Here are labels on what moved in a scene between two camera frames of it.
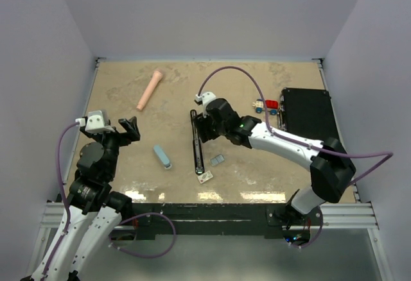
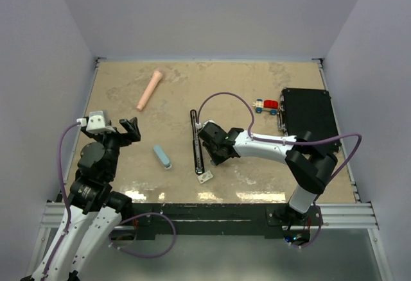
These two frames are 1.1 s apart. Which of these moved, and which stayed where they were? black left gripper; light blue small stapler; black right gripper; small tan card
Moved: black right gripper
Stayed: black left gripper; small tan card; light blue small stapler
